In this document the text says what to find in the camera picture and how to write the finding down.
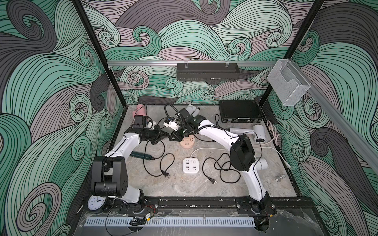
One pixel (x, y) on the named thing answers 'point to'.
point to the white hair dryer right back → (258, 132)
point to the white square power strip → (190, 165)
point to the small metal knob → (278, 178)
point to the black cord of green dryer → (165, 174)
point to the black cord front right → (213, 181)
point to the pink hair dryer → (141, 110)
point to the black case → (240, 111)
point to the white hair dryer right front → (261, 163)
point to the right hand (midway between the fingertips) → (169, 138)
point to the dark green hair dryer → (141, 155)
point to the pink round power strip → (188, 142)
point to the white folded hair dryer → (193, 110)
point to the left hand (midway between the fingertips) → (168, 133)
